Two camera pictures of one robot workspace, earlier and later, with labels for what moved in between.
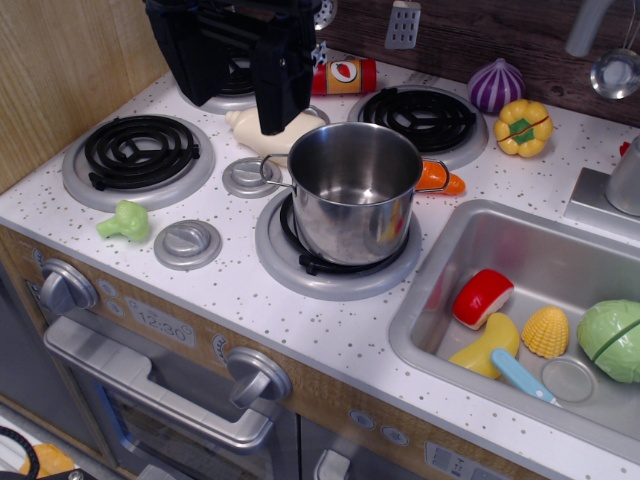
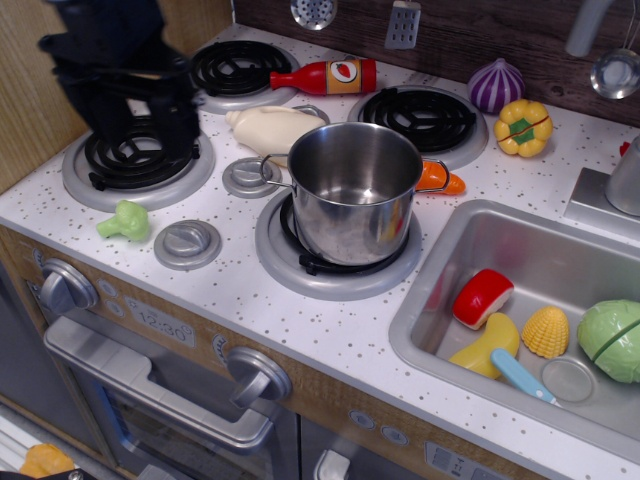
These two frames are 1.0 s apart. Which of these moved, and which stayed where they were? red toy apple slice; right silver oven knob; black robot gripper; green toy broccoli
Moved: black robot gripper
Stayed: right silver oven knob; red toy apple slice; green toy broccoli
